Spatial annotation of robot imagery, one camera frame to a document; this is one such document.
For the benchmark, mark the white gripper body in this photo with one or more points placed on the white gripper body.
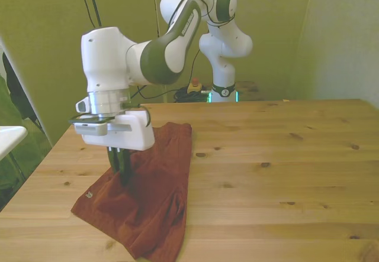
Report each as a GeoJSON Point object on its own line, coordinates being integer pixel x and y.
{"type": "Point", "coordinates": [133, 139]}

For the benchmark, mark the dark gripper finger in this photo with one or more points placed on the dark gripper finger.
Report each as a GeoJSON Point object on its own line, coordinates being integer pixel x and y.
{"type": "Point", "coordinates": [125, 167]}
{"type": "Point", "coordinates": [113, 160]}

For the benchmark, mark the rust red shorts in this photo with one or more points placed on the rust red shorts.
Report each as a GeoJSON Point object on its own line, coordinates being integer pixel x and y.
{"type": "Point", "coordinates": [148, 197]}

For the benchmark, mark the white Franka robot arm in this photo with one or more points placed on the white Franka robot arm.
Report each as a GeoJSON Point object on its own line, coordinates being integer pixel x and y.
{"type": "Point", "coordinates": [103, 58]}

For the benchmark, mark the yellow emergency stop button box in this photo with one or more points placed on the yellow emergency stop button box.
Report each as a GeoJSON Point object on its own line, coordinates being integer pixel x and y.
{"type": "Point", "coordinates": [194, 87]}

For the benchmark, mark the white tray table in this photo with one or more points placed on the white tray table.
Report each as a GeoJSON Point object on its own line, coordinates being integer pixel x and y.
{"type": "Point", "coordinates": [9, 137]}

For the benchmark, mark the thin pale rod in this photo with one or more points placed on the thin pale rod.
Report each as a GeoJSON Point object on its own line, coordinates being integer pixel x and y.
{"type": "Point", "coordinates": [155, 7]}

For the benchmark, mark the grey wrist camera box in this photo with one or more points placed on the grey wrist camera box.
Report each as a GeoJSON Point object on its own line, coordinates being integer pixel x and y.
{"type": "Point", "coordinates": [91, 129]}

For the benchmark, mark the black camera stand pole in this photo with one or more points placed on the black camera stand pole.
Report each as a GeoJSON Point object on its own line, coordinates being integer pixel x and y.
{"type": "Point", "coordinates": [94, 4]}

